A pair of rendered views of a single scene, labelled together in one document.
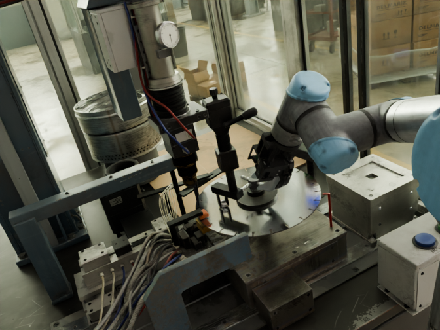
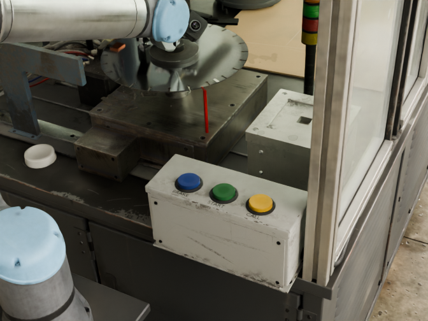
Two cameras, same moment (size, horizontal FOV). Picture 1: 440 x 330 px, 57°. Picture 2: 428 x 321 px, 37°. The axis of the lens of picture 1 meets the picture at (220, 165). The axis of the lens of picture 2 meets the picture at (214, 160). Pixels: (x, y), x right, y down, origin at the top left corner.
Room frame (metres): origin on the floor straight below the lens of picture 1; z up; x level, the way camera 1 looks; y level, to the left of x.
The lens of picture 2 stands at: (0.12, -1.11, 1.62)
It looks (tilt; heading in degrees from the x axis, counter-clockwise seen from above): 37 degrees down; 50
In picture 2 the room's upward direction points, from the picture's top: 3 degrees counter-clockwise
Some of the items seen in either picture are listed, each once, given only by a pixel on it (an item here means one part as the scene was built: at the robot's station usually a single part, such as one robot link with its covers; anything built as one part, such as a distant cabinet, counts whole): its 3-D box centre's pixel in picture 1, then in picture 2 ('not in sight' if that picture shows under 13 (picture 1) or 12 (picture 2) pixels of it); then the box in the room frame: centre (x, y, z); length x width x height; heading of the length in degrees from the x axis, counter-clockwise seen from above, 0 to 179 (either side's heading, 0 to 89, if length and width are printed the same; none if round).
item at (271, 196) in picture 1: (256, 192); (174, 48); (0.90, -0.08, 0.96); 0.11 x 0.11 x 0.03
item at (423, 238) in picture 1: (425, 241); (188, 183); (0.67, -0.40, 0.90); 0.04 x 0.04 x 0.02
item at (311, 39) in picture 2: not in sight; (311, 34); (1.13, -0.28, 0.98); 0.05 x 0.04 x 0.03; 20
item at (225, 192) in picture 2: not in sight; (223, 194); (0.69, -0.47, 0.90); 0.04 x 0.04 x 0.02
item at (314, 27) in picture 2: not in sight; (312, 21); (1.13, -0.28, 1.02); 0.05 x 0.04 x 0.03; 20
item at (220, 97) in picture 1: (221, 130); not in sight; (0.85, -0.02, 1.17); 0.06 x 0.05 x 0.20; 101
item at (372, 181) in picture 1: (372, 198); (302, 149); (0.96, -0.41, 0.82); 0.18 x 0.18 x 0.15; 20
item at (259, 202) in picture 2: not in sight; (260, 205); (0.72, -0.53, 0.90); 0.04 x 0.04 x 0.02
